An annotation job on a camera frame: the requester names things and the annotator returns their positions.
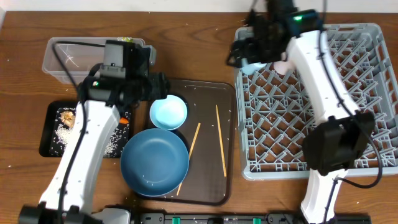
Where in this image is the light blue cup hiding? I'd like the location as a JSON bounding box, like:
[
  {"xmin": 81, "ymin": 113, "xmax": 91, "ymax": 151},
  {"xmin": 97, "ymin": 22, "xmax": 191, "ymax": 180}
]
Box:
[{"xmin": 241, "ymin": 58, "xmax": 266, "ymax": 75}]

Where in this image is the light blue bowl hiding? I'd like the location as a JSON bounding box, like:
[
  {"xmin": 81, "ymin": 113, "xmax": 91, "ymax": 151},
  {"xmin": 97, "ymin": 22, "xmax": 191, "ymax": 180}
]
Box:
[{"xmin": 149, "ymin": 95, "xmax": 188, "ymax": 131}]

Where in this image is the orange carrot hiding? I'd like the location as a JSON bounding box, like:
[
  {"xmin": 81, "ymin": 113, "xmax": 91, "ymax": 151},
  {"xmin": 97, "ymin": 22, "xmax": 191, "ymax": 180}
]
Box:
[{"xmin": 119, "ymin": 118, "xmax": 129, "ymax": 124}]

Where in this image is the pink cup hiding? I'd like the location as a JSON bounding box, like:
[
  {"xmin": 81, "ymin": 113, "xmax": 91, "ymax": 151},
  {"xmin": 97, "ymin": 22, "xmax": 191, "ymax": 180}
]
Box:
[{"xmin": 273, "ymin": 60, "xmax": 295, "ymax": 75}]

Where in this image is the yellow foil snack wrapper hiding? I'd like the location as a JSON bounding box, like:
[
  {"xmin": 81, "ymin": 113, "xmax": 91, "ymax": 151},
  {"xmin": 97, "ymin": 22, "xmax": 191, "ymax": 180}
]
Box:
[{"xmin": 117, "ymin": 37, "xmax": 134, "ymax": 43}]

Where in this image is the white rice pile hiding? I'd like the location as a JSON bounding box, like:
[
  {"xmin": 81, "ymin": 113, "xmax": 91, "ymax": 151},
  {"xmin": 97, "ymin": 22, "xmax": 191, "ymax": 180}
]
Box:
[{"xmin": 49, "ymin": 108, "xmax": 131, "ymax": 158}]

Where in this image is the brown food scrap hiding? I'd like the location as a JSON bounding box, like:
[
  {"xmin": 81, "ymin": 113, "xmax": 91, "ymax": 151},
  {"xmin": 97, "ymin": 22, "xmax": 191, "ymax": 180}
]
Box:
[{"xmin": 60, "ymin": 111, "xmax": 75, "ymax": 128}]

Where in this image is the dark blue plate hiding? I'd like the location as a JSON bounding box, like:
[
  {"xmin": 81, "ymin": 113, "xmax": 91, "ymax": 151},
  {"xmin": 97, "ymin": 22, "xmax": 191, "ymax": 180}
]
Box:
[{"xmin": 120, "ymin": 128, "xmax": 189, "ymax": 197}]

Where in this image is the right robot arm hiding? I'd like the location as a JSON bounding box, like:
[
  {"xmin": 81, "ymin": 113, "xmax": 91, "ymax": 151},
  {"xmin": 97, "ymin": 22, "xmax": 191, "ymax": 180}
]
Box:
[{"xmin": 226, "ymin": 1, "xmax": 375, "ymax": 223}]

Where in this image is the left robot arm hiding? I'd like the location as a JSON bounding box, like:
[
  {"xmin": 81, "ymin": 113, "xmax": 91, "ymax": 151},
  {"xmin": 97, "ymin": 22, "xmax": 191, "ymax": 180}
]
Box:
[{"xmin": 18, "ymin": 73, "xmax": 170, "ymax": 223}]

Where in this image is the wooden chopstick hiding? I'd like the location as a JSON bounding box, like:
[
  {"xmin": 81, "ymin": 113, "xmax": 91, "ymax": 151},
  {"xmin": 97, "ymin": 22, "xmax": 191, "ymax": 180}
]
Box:
[
  {"xmin": 215, "ymin": 105, "xmax": 227, "ymax": 177},
  {"xmin": 176, "ymin": 123, "xmax": 201, "ymax": 196}
]

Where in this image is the brown serving tray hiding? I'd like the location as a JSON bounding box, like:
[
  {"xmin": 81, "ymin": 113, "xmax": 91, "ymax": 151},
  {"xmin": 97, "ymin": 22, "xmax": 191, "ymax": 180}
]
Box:
[{"xmin": 157, "ymin": 79, "xmax": 236, "ymax": 206}]

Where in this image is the clear plastic bin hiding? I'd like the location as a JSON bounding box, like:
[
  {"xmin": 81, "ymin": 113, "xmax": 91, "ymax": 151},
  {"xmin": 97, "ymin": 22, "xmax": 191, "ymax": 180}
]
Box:
[{"xmin": 42, "ymin": 37, "xmax": 146, "ymax": 84}]

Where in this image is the black tray bin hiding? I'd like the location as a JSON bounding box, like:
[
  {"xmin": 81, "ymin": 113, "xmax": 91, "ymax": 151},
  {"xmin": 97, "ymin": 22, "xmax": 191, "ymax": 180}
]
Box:
[{"xmin": 38, "ymin": 100, "xmax": 132, "ymax": 159}]

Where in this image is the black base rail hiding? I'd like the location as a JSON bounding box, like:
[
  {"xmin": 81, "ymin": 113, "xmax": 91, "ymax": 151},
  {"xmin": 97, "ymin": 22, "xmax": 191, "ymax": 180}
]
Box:
[{"xmin": 136, "ymin": 212, "xmax": 371, "ymax": 224}]

